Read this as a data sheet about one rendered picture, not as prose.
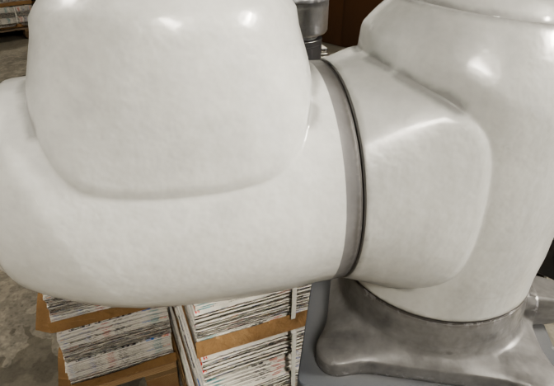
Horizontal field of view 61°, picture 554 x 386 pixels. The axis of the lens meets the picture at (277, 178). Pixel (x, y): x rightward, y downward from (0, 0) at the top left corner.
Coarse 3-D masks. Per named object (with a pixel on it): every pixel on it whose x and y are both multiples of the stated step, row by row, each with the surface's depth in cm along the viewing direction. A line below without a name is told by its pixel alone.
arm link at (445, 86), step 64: (384, 0) 31; (448, 0) 27; (512, 0) 26; (384, 64) 28; (448, 64) 26; (512, 64) 25; (384, 128) 26; (448, 128) 26; (512, 128) 26; (384, 192) 27; (448, 192) 27; (512, 192) 28; (384, 256) 29; (448, 256) 30; (512, 256) 31; (448, 320) 34
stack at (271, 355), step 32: (192, 320) 83; (224, 320) 83; (256, 320) 86; (192, 352) 101; (224, 352) 88; (256, 352) 90; (288, 352) 94; (192, 384) 108; (224, 384) 92; (256, 384) 95; (288, 384) 99
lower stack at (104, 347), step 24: (72, 312) 120; (144, 312) 127; (72, 336) 122; (96, 336) 125; (120, 336) 129; (144, 336) 132; (168, 336) 134; (72, 360) 127; (96, 360) 129; (120, 360) 132; (144, 360) 136; (168, 384) 144
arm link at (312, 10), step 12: (300, 0) 58; (312, 0) 59; (324, 0) 60; (300, 12) 59; (312, 12) 60; (324, 12) 61; (300, 24) 60; (312, 24) 60; (324, 24) 62; (312, 36) 61
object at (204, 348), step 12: (300, 312) 90; (264, 324) 87; (276, 324) 89; (288, 324) 90; (300, 324) 91; (180, 336) 118; (228, 336) 85; (240, 336) 86; (252, 336) 88; (264, 336) 89; (204, 348) 85; (216, 348) 86; (228, 348) 87
